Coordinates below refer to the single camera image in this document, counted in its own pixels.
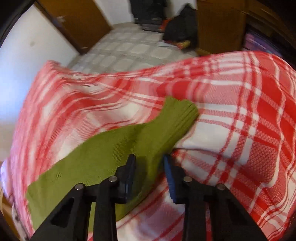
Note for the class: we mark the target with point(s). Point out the brown wooden door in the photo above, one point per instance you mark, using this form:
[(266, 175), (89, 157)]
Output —
[(80, 22)]

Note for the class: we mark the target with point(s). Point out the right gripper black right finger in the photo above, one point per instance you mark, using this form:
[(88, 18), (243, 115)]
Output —
[(229, 220)]

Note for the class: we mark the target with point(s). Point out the green knitted sweater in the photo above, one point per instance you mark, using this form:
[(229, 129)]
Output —
[(99, 157)]

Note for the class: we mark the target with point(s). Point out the brown wooden wardrobe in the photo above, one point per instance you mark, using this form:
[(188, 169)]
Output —
[(221, 24)]

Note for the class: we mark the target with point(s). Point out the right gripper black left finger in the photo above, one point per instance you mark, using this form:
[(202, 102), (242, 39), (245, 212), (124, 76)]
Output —
[(69, 220)]

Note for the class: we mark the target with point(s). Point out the red white plaid bedspread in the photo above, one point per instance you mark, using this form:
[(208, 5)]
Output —
[(243, 137)]

